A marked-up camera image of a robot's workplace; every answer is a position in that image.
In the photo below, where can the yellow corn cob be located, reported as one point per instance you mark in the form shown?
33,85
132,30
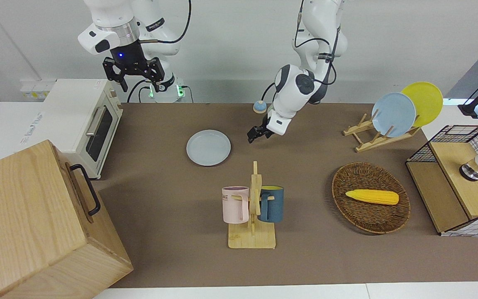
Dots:
372,197

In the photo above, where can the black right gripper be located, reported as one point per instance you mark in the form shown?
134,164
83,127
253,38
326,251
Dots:
131,56

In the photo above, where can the wooden plate rack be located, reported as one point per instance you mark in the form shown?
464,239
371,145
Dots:
371,143

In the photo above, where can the yellow plate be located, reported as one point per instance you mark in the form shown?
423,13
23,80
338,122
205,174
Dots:
428,101

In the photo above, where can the brown wicker basket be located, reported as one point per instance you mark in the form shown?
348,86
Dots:
367,218

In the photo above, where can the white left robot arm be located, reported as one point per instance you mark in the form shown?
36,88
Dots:
291,83

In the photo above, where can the small blue round knob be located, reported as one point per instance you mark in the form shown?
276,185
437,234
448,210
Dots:
259,108

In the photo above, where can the wooden mug tree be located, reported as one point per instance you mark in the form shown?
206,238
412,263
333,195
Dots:
252,238

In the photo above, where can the white toaster oven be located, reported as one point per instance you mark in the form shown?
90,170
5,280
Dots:
73,112

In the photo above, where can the pink mug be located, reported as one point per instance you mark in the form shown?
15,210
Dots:
235,205

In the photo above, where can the large wooden box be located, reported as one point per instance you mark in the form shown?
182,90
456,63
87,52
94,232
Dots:
27,224

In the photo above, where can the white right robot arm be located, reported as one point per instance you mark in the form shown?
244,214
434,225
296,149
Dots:
110,16

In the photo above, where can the white wall outlet strip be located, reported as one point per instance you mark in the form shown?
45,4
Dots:
35,90

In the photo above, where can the gray plate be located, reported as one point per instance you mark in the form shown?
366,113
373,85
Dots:
208,148

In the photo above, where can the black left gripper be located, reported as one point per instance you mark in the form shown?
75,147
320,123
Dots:
262,130

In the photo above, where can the light blue plate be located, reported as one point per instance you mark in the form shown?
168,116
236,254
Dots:
394,116

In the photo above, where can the dark blue mug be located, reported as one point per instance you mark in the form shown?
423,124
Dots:
274,205

